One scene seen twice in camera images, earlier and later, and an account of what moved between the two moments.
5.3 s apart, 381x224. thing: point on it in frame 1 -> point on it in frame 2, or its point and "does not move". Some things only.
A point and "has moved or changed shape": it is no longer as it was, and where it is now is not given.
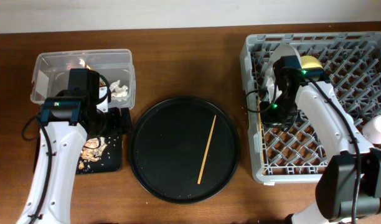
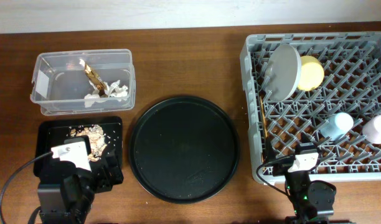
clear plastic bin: [51, 70] does not move
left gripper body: [112, 125] -> [101, 181]
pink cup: [376, 130] does not move
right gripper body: [280, 111] -> [281, 168]
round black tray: [168, 145] does not move
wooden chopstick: [261, 134] has moved or changed shape
